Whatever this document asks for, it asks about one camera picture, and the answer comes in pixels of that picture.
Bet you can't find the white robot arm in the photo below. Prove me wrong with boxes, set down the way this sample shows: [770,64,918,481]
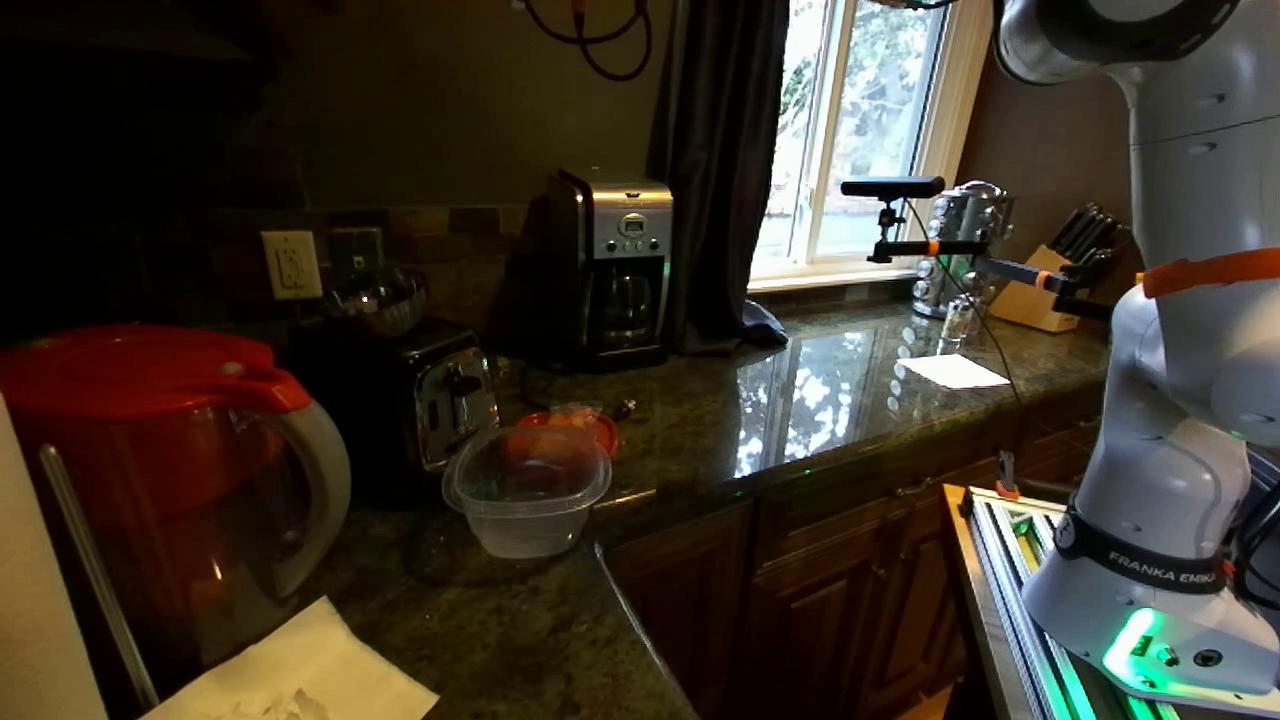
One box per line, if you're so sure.
[999,0,1280,709]

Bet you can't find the lower wooden cabinet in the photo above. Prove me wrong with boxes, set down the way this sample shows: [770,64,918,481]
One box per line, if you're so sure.
[603,409,1095,720]

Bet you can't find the black silver coffee maker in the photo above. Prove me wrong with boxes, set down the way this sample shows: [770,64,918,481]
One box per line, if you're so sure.
[494,167,675,368]

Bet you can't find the silver toaster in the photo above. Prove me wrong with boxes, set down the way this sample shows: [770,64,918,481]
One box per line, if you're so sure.
[286,263,505,511]

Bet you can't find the clear plastic food container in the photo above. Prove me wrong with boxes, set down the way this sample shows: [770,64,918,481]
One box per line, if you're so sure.
[439,404,616,560]

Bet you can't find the dark window curtain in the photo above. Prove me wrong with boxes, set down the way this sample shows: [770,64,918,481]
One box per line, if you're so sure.
[650,0,789,358]

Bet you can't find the white paper note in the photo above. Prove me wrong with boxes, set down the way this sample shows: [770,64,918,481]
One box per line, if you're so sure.
[903,358,1005,394]

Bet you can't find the white framed window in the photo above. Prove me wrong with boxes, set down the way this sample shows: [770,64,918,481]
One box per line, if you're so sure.
[750,0,997,292]

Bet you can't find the white paper towel sheet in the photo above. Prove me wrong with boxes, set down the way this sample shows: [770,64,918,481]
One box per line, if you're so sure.
[139,598,439,720]

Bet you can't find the wooden knife block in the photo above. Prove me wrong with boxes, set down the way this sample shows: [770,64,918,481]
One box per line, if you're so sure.
[988,204,1118,338]

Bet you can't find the red water filter pitcher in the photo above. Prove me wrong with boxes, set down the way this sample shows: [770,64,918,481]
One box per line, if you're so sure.
[0,323,352,691]

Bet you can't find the white appliance edge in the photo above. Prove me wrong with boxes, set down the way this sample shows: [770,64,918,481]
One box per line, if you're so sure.
[0,401,109,720]

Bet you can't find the dark wall switch plate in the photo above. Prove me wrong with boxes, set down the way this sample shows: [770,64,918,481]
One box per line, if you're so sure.
[328,223,383,286]

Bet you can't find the hanging black cable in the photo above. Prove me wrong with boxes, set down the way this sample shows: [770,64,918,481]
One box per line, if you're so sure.
[515,0,662,90]

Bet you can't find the white wall outlet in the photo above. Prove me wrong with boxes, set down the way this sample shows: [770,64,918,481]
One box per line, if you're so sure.
[266,228,326,299]

